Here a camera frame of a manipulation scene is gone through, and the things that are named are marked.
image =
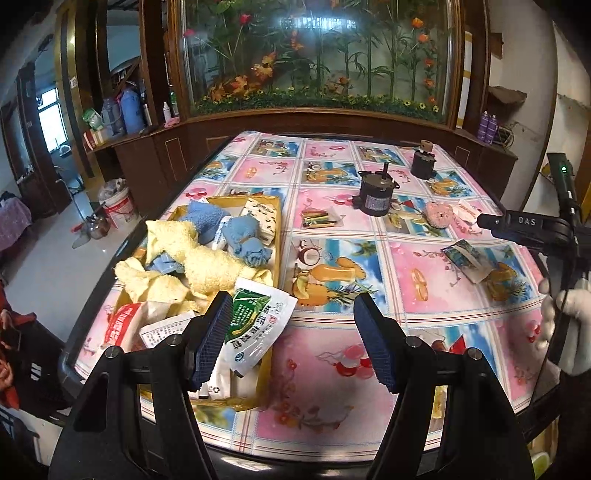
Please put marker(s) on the purple cloth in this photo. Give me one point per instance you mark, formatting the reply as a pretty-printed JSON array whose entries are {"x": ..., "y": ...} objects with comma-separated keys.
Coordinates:
[{"x": 14, "y": 221}]

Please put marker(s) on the printed pink blue tablecloth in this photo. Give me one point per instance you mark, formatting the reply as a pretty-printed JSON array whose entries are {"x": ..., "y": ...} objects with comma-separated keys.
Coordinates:
[{"x": 415, "y": 295}]

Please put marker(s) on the brown wooden wall shelf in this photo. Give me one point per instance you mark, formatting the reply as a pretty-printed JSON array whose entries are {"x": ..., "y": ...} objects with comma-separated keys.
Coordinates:
[{"x": 508, "y": 96}]

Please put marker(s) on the white patterned packet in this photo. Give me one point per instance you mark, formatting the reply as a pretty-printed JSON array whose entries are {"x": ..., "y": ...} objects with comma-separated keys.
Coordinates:
[{"x": 265, "y": 214}]

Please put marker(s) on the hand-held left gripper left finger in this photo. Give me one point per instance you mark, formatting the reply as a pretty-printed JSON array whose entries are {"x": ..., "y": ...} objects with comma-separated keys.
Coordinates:
[{"x": 212, "y": 341}]

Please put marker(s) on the metal kettle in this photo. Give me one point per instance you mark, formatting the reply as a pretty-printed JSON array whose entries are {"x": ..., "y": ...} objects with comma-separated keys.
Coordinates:
[{"x": 98, "y": 228}]

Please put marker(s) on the blue thermos bottle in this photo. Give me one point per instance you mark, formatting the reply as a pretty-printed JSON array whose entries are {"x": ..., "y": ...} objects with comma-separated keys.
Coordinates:
[{"x": 130, "y": 113}]

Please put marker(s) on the pink fluffy round pad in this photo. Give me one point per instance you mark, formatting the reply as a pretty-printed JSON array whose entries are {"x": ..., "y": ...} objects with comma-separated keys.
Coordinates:
[{"x": 438, "y": 214}]

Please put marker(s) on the white plastic bucket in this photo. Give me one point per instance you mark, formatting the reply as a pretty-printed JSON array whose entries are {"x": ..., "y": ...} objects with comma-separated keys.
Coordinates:
[{"x": 121, "y": 207}]

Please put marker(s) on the large black motor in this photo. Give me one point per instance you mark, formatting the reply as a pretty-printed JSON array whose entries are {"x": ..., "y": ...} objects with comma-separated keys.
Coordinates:
[{"x": 376, "y": 196}]

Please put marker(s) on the green plastic bag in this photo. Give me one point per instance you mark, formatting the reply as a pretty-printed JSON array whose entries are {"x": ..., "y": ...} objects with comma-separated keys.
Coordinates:
[{"x": 93, "y": 120}]

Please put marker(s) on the teal packet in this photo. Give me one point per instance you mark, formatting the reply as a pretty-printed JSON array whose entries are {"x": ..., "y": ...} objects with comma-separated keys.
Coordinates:
[{"x": 466, "y": 256}]

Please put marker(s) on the brown wooden cabinet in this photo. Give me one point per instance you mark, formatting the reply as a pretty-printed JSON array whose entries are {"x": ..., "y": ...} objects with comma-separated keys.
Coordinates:
[{"x": 152, "y": 157}]

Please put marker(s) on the green bottle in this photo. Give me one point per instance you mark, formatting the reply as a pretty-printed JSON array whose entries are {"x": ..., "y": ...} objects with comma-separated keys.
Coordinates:
[{"x": 174, "y": 104}]

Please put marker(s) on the green and white packet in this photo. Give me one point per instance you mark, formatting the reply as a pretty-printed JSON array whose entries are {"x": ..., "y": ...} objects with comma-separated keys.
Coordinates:
[{"x": 258, "y": 318}]

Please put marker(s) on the white printed paper packet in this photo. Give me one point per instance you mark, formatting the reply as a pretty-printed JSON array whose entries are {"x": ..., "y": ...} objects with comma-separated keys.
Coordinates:
[{"x": 161, "y": 332}]

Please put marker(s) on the clear water bottle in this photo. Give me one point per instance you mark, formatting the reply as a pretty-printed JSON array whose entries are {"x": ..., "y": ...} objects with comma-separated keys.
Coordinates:
[{"x": 111, "y": 117}]

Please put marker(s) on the glass display with artificial flowers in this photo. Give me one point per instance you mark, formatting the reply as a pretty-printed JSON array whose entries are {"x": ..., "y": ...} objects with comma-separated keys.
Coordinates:
[{"x": 323, "y": 55}]

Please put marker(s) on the small white bottle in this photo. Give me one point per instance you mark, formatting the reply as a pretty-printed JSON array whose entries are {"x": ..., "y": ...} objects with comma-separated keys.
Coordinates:
[{"x": 167, "y": 114}]

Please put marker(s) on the red and white packet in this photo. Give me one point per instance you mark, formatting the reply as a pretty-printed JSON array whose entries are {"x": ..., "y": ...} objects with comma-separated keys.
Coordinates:
[{"x": 122, "y": 325}]

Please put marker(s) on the pink cloth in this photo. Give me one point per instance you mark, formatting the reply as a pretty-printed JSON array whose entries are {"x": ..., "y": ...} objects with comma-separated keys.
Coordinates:
[{"x": 171, "y": 122}]

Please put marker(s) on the red white box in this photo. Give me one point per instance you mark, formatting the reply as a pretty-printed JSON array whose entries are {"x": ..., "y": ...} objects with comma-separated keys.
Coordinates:
[{"x": 96, "y": 138}]

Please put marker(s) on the window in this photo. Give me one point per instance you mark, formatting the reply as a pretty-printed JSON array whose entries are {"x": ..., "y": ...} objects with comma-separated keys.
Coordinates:
[{"x": 50, "y": 120}]

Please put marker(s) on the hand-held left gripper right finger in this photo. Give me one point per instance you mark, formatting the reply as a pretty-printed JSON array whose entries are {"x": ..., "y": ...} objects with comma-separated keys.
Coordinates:
[{"x": 378, "y": 346}]

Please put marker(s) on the small black motor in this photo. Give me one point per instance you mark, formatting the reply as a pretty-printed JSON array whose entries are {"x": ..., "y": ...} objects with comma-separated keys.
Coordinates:
[{"x": 423, "y": 164}]

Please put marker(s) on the white and yellow tube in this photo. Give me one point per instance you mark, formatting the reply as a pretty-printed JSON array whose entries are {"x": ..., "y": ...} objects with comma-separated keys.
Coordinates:
[{"x": 465, "y": 78}]

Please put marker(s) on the purple bottle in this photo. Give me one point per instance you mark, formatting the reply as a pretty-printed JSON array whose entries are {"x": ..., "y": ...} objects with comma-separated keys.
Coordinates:
[
  {"x": 483, "y": 128},
  {"x": 493, "y": 131}
]

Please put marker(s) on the yellow-rimmed white foam tray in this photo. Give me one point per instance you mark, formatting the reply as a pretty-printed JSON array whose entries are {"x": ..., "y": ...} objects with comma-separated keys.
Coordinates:
[{"x": 275, "y": 258}]

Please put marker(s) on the person's right hand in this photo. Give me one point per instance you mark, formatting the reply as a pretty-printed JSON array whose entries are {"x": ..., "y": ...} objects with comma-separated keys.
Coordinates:
[{"x": 579, "y": 332}]

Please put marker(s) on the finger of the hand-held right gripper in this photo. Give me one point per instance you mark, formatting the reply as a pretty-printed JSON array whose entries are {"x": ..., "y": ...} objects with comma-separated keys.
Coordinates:
[{"x": 491, "y": 224}]

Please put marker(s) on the white packet with red stripe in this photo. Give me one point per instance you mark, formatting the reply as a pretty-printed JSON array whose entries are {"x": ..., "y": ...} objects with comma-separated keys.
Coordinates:
[{"x": 468, "y": 213}]

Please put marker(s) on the small blue cloth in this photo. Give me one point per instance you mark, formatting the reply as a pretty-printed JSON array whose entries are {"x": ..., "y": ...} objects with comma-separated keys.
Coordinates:
[{"x": 161, "y": 264}]

